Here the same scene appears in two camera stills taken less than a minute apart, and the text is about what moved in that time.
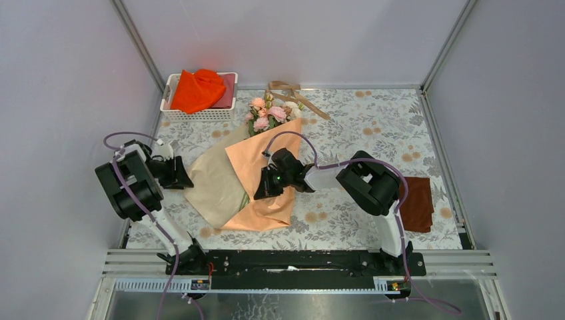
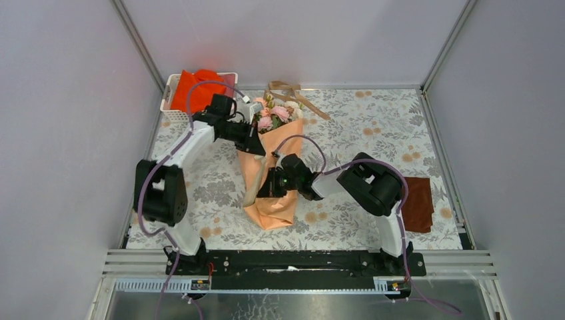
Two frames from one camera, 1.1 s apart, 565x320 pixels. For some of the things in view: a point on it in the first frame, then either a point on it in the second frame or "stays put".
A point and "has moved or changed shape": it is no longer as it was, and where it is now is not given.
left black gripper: (179, 176) -> (251, 143)
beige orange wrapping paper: (224, 185) has moved or changed shape
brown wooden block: (417, 209) stays put
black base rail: (295, 269) stays put
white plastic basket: (170, 115) stays put
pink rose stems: (264, 115) stays put
